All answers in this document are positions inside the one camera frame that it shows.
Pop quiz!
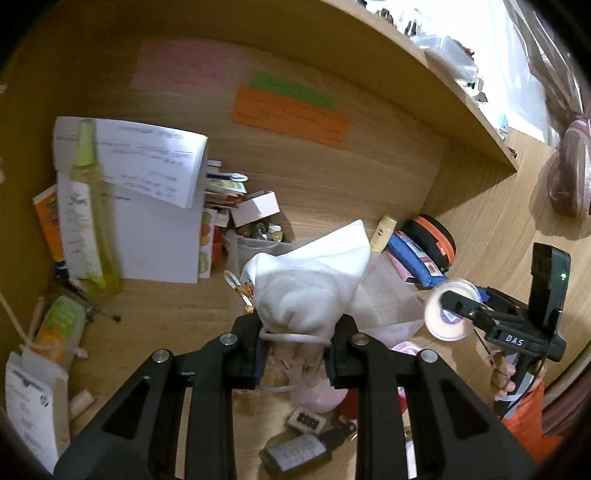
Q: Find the white round tape container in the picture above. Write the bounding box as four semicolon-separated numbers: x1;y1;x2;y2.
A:
424;279;483;342

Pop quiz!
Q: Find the pink round compact fan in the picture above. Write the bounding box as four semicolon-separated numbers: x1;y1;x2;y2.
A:
290;376;349;414

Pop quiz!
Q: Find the white drawstring cloth pouch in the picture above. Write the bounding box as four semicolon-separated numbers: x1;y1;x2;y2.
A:
240;220;370;341

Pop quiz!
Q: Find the right hand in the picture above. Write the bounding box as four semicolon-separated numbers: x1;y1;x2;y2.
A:
490;351;516;397

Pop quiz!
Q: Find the blue pencil pouch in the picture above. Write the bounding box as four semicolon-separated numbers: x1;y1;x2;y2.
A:
387;231;448;288

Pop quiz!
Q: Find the black orange round case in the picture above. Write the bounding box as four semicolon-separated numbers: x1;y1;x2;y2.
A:
402;214;457;273

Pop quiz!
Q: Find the white hp box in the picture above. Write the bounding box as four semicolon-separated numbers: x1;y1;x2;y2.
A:
5;349;70;472

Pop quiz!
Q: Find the cream lotion bottle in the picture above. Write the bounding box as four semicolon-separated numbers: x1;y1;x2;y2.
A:
370;215;397;254

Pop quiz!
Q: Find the green orange tube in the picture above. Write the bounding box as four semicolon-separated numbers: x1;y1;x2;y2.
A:
33;296;86;370

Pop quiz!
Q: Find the yellow-green spray bottle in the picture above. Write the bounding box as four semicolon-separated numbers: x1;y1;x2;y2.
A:
69;119;121;298

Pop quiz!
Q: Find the small clear bowl of trinkets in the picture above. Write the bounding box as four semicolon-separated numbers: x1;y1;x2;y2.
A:
222;222;290;260

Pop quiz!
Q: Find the fruit picture card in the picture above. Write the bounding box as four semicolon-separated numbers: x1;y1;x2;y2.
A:
198;208;217;279

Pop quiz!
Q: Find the small white cardboard box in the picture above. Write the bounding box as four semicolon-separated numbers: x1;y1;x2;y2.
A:
230;190;280;227

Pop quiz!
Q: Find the orange booklet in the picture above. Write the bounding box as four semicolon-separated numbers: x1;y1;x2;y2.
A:
33;184;67;270

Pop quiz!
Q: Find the stack of books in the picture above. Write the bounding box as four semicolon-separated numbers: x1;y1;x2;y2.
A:
204;159;249;209

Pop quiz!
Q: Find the white folded paper stand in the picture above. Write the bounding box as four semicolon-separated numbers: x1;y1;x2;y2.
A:
51;115;209;285

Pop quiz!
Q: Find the wooden shelf board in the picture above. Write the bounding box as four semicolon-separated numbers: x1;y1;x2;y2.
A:
317;0;519;174

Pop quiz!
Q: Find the orange sticky note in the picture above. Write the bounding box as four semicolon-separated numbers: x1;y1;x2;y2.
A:
230;86;351;149

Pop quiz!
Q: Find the green sticky note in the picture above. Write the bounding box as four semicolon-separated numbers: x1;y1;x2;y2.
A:
249;72;335;109

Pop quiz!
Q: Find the pink sticky note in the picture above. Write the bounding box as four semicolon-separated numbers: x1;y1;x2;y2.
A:
131;39;236;98

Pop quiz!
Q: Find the white hanging cord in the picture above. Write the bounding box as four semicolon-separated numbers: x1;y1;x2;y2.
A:
0;290;36;349

